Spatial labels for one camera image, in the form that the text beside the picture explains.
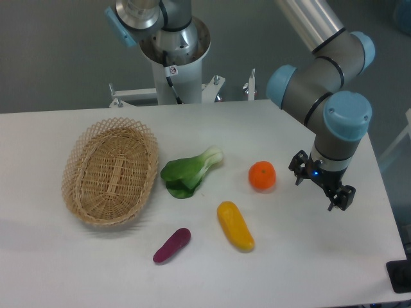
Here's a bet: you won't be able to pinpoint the woven wicker basket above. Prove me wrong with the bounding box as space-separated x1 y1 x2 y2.
62 117 159 227

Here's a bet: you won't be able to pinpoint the purple sweet potato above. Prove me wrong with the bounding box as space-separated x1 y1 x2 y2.
153 228 191 264

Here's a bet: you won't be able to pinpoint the white clamp bracket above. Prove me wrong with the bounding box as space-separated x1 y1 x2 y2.
243 68 256 101

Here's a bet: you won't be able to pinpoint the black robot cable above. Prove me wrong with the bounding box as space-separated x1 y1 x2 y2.
162 50 184 105

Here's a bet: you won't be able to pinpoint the orange tangerine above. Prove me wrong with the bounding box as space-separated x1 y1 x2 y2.
248 160 276 193

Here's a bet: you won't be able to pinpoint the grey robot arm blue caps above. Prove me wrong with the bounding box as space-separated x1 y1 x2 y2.
105 1 375 210

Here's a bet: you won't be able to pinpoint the green bok choy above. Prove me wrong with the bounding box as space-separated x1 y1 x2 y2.
160 146 223 199

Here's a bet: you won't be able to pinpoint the black device at table edge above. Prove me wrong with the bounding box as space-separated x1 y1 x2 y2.
386 260 410 294

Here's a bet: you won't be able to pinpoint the yellow squash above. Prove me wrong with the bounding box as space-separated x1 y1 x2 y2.
217 201 255 252

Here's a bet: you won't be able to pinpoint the white metal mounting frame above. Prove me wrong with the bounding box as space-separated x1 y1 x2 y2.
109 75 225 108

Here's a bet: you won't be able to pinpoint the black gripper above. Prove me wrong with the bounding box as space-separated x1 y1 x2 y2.
288 150 356 211

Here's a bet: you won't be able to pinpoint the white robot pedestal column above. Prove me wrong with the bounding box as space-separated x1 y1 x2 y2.
139 17 211 104

